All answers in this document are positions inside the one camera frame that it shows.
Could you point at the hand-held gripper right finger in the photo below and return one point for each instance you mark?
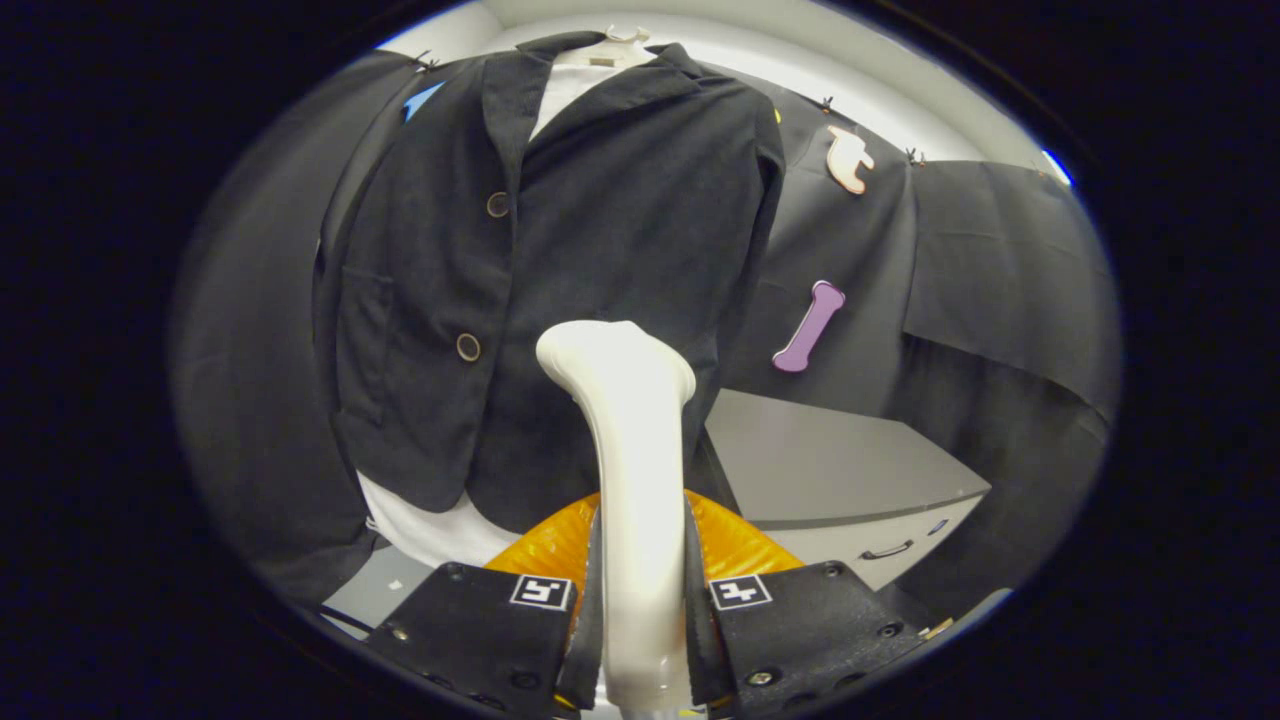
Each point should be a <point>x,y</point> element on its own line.
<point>700,650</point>

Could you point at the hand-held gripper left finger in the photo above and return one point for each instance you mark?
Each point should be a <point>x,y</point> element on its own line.
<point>589,645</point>

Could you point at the white garment steamer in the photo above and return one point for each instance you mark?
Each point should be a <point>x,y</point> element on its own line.
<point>640,450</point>

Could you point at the black blazer jacket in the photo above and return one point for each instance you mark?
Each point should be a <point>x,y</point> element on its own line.
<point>620,220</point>

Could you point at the white mannequin torso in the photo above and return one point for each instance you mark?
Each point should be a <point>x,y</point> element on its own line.
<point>430,530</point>

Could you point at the grey cabinet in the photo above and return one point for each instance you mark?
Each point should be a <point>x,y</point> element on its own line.
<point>830,460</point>

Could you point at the black backdrop cloth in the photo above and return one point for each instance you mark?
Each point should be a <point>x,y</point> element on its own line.
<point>1000,300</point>

